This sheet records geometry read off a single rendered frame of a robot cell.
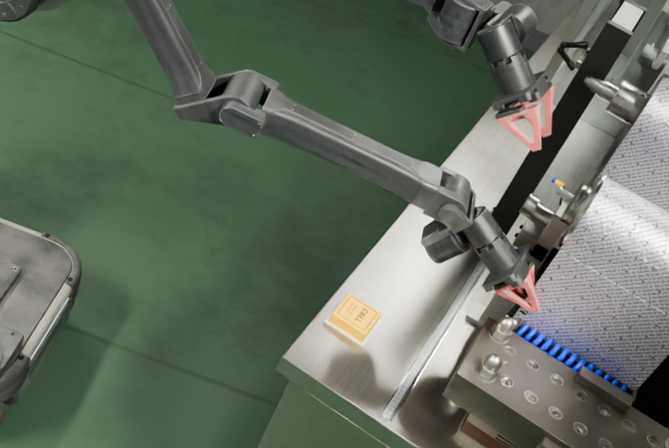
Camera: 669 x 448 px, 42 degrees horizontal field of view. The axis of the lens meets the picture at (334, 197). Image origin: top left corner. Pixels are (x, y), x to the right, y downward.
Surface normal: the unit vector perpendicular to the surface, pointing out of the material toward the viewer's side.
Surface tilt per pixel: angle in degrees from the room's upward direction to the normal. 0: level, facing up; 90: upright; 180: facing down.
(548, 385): 0
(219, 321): 0
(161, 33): 92
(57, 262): 0
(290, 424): 90
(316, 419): 90
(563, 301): 90
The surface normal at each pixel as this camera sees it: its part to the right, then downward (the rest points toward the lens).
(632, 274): -0.45, 0.46
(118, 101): 0.32, -0.72
